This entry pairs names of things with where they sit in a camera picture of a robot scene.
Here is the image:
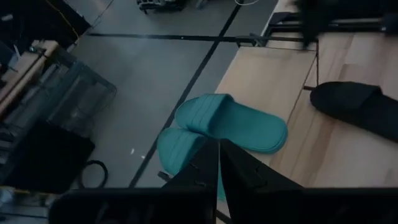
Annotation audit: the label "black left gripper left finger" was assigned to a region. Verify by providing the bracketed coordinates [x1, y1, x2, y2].
[162, 138, 221, 192]

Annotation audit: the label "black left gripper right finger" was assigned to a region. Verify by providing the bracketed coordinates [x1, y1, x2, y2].
[219, 138, 305, 200]

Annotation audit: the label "teal green slide sandal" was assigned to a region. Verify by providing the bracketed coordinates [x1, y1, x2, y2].
[174, 93, 289, 155]
[156, 126, 226, 202]

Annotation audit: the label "wooden shelf with black frame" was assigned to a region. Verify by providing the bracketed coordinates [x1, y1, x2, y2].
[214, 45, 321, 167]

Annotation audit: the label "black slide sandal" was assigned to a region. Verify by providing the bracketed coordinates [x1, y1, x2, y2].
[310, 81, 398, 144]

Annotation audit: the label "clear plastic bin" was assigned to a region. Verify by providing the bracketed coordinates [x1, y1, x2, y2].
[2, 58, 118, 139]

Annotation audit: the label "black box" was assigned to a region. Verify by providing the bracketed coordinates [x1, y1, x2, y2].
[0, 119, 96, 195]

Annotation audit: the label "wooden planks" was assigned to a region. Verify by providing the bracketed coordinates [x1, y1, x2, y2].
[0, 39, 62, 116]

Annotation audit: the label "coiled black cable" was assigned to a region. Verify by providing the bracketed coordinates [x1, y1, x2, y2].
[79, 159, 109, 189]

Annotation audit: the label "black metal rig frame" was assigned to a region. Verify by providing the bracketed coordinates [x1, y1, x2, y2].
[236, 12, 398, 50]

